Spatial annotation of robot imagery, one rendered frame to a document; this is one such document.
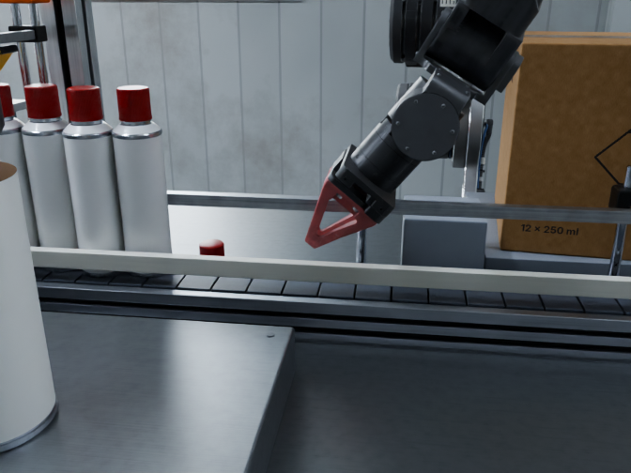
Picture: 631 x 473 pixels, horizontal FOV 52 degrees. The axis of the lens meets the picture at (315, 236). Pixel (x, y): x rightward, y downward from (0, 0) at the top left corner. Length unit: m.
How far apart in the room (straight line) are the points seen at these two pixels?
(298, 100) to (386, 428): 2.72
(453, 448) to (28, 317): 0.34
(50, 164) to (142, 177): 0.10
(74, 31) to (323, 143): 2.45
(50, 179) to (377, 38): 2.49
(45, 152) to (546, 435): 0.56
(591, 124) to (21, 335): 0.67
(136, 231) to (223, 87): 2.62
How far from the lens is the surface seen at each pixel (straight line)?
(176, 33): 3.37
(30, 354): 0.50
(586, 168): 0.88
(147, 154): 0.70
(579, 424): 0.62
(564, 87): 0.86
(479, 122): 1.50
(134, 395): 0.54
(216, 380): 0.55
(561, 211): 0.73
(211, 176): 3.44
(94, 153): 0.71
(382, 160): 0.63
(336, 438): 0.56
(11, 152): 0.77
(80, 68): 0.87
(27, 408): 0.51
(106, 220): 0.73
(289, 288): 0.70
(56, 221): 0.77
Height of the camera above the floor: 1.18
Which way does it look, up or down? 21 degrees down
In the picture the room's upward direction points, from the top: straight up
